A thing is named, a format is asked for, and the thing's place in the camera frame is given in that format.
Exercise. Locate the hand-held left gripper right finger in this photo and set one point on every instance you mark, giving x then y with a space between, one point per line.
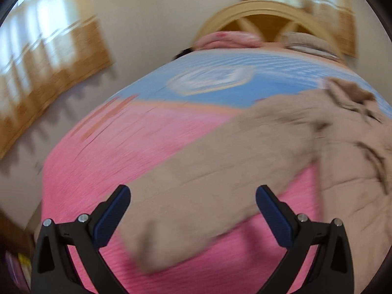
274 217

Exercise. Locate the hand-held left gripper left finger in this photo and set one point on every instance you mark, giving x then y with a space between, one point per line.
111 214

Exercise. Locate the beige puffer jacket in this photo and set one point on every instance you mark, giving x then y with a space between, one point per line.
245 147

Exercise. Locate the blue and pink printed blanket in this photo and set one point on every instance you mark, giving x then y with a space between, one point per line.
128 147

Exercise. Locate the brown wooden furniture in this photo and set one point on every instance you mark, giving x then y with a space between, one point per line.
13 232

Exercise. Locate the striped pillow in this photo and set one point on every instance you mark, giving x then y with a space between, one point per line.
309 44

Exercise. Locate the pink floral quilt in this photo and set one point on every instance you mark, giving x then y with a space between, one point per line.
226 39

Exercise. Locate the cream wooden headboard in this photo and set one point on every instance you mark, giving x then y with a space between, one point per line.
266 15

